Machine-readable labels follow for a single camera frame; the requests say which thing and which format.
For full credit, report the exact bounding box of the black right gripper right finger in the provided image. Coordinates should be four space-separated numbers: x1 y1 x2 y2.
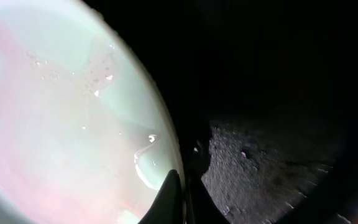
186 174 229 224

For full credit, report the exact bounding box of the round black tray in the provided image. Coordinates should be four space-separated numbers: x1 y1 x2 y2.
88 1 358 223

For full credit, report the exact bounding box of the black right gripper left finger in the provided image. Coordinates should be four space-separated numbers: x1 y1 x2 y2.
139 169 184 224

